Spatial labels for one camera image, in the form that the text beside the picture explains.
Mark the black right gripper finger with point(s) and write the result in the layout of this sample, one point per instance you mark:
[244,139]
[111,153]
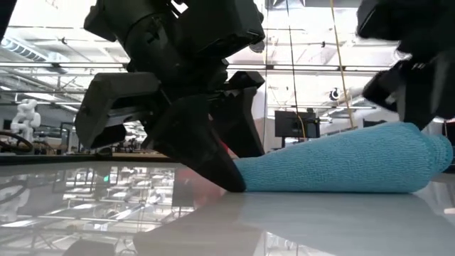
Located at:
[426,92]

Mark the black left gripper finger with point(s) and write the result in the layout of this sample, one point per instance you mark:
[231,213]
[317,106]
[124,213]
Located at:
[192,142]
[238,128]

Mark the turquoise microfibre towel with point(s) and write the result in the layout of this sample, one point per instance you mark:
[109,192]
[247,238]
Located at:
[337,160]

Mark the black computer monitor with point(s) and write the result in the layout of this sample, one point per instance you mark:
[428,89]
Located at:
[291,124]

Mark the black round ceiling lamp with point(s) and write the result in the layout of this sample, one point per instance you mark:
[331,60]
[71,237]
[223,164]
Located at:
[259,48]

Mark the black table edge rim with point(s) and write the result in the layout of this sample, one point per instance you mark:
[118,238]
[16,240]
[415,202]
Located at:
[53,159]

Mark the white robot figure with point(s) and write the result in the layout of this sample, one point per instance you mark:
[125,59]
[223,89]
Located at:
[25,117]

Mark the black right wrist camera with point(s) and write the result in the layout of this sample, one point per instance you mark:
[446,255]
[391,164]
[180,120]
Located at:
[382,17]

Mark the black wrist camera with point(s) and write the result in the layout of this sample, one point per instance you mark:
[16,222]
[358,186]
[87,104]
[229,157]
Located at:
[382,17]
[224,28]

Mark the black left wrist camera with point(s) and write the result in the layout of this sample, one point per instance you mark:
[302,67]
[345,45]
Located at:
[224,28]

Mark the white round camera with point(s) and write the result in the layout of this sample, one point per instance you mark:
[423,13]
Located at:
[334,94]

